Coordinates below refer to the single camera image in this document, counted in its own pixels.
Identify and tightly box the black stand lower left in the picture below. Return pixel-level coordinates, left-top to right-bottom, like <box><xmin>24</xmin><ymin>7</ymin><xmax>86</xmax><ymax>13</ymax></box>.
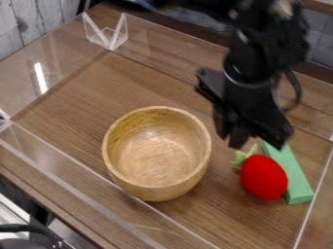
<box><xmin>0</xmin><ymin>174</ymin><xmax>83</xmax><ymax>249</ymax></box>

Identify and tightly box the green rectangular block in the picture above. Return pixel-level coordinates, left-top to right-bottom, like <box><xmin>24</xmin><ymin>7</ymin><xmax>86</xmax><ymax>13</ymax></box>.
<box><xmin>262</xmin><ymin>142</ymin><xmax>314</xmax><ymax>204</ymax></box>

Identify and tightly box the wooden bowl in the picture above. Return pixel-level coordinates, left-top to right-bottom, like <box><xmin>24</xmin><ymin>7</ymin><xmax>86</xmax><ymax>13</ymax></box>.
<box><xmin>102</xmin><ymin>106</ymin><xmax>213</xmax><ymax>201</ymax></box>

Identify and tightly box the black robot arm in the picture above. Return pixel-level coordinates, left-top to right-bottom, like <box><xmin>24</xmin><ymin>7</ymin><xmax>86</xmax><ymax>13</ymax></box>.
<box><xmin>122</xmin><ymin>0</ymin><xmax>309</xmax><ymax>149</ymax></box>

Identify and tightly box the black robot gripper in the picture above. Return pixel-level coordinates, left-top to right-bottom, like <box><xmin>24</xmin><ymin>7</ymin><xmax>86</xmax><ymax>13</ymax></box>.
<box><xmin>195</xmin><ymin>67</ymin><xmax>294</xmax><ymax>150</ymax></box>

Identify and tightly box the red plush strawberry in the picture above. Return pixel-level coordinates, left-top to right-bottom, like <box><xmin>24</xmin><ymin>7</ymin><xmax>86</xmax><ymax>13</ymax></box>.
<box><xmin>232</xmin><ymin>144</ymin><xmax>289</xmax><ymax>200</ymax></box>

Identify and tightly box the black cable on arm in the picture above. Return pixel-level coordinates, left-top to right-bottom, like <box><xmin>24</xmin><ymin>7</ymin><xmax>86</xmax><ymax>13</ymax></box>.
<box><xmin>272</xmin><ymin>66</ymin><xmax>305</xmax><ymax>113</ymax></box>

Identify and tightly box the clear acrylic tray enclosure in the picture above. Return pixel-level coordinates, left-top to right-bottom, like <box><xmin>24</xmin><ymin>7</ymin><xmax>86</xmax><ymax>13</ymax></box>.
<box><xmin>0</xmin><ymin>18</ymin><xmax>333</xmax><ymax>249</ymax></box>

